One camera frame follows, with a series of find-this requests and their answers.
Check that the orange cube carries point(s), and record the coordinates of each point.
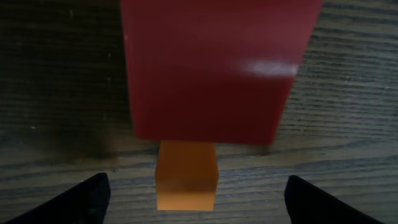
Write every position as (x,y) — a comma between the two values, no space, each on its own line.
(186,177)

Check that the red cube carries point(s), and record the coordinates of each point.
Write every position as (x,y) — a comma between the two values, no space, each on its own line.
(211,77)

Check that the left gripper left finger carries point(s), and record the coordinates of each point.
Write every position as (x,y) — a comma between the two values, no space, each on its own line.
(81,202)

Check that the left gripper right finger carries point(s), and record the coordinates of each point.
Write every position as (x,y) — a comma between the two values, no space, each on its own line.
(311,205)

